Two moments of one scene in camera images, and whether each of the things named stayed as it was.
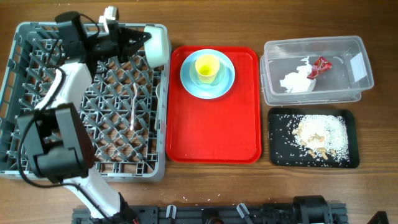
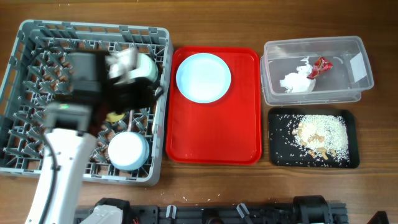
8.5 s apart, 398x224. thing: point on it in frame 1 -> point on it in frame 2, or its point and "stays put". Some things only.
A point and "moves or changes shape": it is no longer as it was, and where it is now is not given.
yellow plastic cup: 207,66 -> 113,117
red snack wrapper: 320,65 stays put
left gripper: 125,33 -> 140,93
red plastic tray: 226,130 stays put
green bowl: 157,46 -> 146,68
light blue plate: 211,93 moves or changes shape
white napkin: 298,82 stays put
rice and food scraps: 323,137 stays put
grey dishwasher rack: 128,113 stays put
